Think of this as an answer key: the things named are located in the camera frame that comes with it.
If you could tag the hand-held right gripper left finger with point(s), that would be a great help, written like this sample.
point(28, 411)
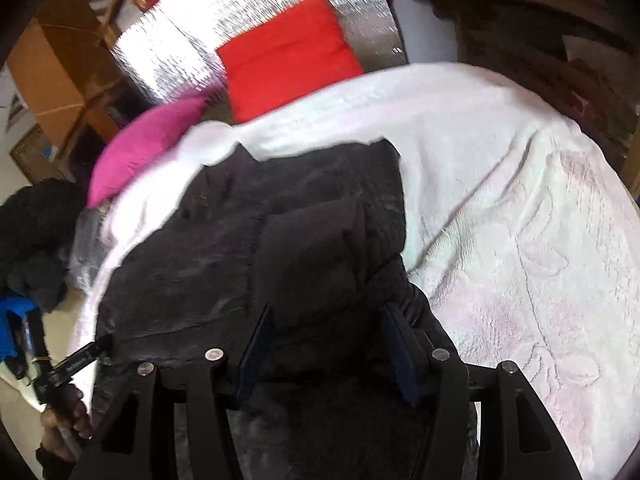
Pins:
point(255, 355)

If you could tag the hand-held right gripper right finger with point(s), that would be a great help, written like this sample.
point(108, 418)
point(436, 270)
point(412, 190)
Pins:
point(402, 355)

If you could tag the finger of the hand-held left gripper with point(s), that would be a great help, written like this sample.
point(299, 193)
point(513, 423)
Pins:
point(85, 355)

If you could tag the dark quilted jacket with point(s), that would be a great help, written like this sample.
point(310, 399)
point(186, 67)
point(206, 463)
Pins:
point(300, 210)

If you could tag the person's left forearm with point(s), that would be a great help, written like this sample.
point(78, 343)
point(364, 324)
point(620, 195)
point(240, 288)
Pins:
point(52, 467)

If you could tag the pile of dark clothes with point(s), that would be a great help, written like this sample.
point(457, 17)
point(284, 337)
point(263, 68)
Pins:
point(35, 225)

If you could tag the person's left hand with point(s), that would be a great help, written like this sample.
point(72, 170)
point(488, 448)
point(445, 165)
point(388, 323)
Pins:
point(75, 410)

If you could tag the blue jacket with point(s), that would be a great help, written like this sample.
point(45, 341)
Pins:
point(12, 325)

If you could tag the grey garment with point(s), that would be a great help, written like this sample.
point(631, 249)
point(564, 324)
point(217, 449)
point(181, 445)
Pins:
point(87, 250)

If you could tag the white blanket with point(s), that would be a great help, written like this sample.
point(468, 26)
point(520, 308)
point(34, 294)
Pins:
point(500, 185)

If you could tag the pink pillow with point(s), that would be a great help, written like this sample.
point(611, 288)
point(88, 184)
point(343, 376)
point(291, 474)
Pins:
point(145, 145)

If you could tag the wooden column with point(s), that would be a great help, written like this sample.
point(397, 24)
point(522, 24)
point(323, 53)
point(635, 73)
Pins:
point(60, 70)

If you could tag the red pillow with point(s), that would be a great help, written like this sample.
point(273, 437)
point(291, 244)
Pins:
point(287, 55)

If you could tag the silver foil insulation panel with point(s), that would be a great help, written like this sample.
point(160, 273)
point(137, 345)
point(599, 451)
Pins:
point(165, 55)

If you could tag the wooden bench table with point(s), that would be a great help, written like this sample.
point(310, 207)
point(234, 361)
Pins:
point(525, 35)

